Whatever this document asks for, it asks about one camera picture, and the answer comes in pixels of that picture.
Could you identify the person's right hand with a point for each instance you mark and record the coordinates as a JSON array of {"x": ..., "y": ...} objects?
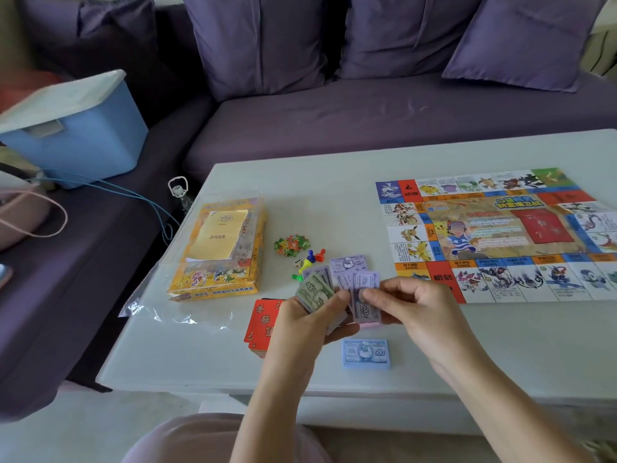
[{"x": 424, "y": 318}]

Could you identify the person's left hand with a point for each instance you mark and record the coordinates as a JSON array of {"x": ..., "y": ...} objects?
[{"x": 294, "y": 332}]

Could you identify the person's right thumb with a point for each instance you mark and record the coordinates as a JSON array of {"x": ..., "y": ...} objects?
[{"x": 381, "y": 298}]

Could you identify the person's left thumb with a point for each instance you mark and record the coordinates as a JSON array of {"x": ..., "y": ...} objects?
[{"x": 332, "y": 303}]

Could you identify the fan of play money notes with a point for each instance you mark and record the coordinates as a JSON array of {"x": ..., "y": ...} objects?
[{"x": 342, "y": 286}]

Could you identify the person's right forearm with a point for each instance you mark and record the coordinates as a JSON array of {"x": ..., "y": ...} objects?
[{"x": 511, "y": 409}]

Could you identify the person's left forearm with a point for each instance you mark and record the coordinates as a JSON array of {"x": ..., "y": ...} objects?
[{"x": 270, "y": 414}]

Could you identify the white coffee table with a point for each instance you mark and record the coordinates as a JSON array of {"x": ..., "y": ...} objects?
[{"x": 366, "y": 284}]

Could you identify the yellow pawn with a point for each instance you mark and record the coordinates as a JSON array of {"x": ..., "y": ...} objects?
[{"x": 305, "y": 267}]

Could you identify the red pawn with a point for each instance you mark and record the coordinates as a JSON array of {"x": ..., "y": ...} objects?
[{"x": 319, "y": 255}]

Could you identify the blue pawn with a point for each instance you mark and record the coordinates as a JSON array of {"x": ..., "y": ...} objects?
[{"x": 310, "y": 257}]

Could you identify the stack of blue play money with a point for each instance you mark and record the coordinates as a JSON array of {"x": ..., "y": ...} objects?
[{"x": 366, "y": 352}]

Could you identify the pile of green orange houses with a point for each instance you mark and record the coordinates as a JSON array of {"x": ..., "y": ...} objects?
[{"x": 291, "y": 245}]

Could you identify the stack of red cards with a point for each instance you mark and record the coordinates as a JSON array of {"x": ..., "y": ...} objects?
[{"x": 260, "y": 325}]

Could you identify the yellow game box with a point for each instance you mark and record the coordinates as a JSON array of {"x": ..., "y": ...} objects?
[{"x": 217, "y": 265}]

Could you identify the colourful game board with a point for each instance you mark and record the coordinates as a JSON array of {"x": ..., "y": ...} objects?
[{"x": 496, "y": 236}]

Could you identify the yellow instruction booklet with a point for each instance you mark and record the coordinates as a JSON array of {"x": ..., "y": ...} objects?
[{"x": 219, "y": 236}]

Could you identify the clear plastic bag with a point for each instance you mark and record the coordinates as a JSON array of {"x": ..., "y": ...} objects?
[{"x": 193, "y": 265}]

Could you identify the person's pink trousers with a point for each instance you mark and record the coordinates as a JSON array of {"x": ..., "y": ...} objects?
[{"x": 217, "y": 441}]

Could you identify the purple sofa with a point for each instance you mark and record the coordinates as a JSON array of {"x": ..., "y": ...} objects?
[{"x": 289, "y": 120}]

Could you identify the purple cushion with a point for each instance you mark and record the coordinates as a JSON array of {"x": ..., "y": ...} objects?
[
  {"x": 96, "y": 38},
  {"x": 525, "y": 38},
  {"x": 405, "y": 33},
  {"x": 255, "y": 38}
]

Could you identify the blue storage box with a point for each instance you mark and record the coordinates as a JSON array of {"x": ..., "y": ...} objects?
[{"x": 86, "y": 134}]

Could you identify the pink bag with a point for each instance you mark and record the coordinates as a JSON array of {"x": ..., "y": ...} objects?
[{"x": 21, "y": 212}]

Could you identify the white storage box lid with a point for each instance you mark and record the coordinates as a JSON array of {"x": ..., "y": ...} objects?
[{"x": 58, "y": 98}]

